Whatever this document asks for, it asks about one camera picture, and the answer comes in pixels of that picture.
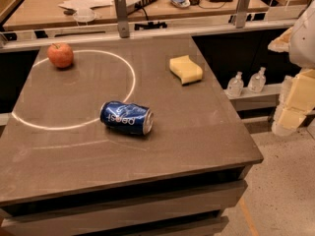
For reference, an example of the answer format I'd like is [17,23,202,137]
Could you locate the white papers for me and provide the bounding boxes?
[59,0,113,10]

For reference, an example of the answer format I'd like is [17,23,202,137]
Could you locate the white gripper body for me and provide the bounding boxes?
[268,28,292,53]

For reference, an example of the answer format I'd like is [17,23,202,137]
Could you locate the grey metal post right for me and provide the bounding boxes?
[234,0,250,29]

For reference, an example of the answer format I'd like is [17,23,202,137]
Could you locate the clear bottle left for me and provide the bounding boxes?
[226,72,244,97]

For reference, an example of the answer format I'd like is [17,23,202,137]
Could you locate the grey metal post left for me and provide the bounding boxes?
[114,0,130,38]

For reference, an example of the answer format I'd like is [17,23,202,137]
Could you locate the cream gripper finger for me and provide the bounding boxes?
[279,69,315,113]
[272,105,306,136]

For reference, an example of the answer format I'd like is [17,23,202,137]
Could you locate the clear round lid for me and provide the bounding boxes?
[73,8,96,23]

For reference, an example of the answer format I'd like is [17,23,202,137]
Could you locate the upper grey drawer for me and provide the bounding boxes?
[2,180,247,236]

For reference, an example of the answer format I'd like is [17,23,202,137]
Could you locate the grey drawer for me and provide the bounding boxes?
[2,180,247,236]
[97,215,230,236]

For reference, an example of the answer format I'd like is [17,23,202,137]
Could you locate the grey metal post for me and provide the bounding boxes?
[234,0,250,29]
[114,0,130,38]

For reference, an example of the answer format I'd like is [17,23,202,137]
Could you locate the lower grey drawer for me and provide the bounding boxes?
[97,215,230,236]

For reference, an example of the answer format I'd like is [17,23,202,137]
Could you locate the red apple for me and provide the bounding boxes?
[47,42,74,69]

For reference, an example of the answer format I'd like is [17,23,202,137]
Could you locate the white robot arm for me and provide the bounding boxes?
[268,1,315,136]

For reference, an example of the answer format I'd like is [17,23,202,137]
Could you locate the blue white pouch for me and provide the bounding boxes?
[170,0,190,8]

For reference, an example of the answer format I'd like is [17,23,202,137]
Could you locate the grey power strip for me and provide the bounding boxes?
[126,0,157,14]

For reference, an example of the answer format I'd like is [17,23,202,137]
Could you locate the blue pepsi can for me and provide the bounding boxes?
[99,101,153,136]

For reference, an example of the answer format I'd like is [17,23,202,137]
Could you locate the clear bottle right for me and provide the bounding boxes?
[248,67,266,93]

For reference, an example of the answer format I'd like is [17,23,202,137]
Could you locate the black bracket on rail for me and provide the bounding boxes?
[134,22,167,30]

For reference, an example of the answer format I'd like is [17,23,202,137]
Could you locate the clear bottle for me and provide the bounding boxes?
[248,67,266,93]
[226,72,244,97]

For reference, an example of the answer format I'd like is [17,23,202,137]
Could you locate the yellow sponge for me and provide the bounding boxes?
[169,55,203,85]

